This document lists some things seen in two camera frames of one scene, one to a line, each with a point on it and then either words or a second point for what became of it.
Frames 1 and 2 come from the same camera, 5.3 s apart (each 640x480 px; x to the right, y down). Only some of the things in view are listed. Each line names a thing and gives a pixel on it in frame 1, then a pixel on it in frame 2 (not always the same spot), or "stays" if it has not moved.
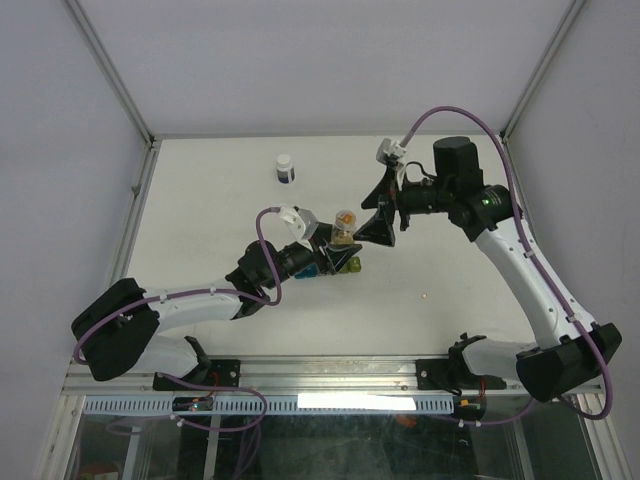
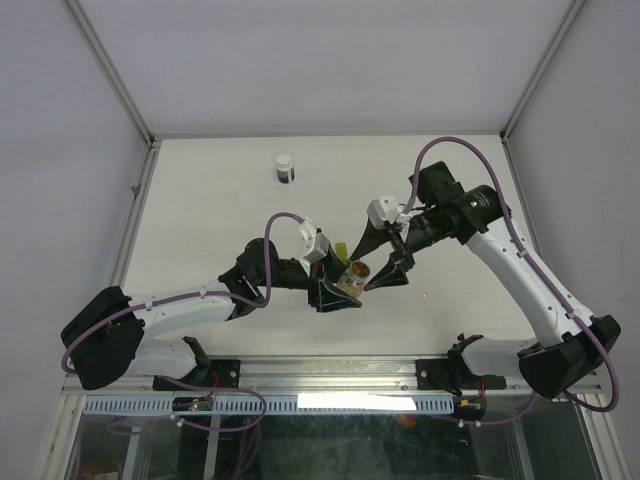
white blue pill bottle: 285,169 stays
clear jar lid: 345,219 to 358,270
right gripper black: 379,229 to 393,273
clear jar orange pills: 343,232 to 354,278
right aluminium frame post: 567,20 stays
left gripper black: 335,256 to 322,296
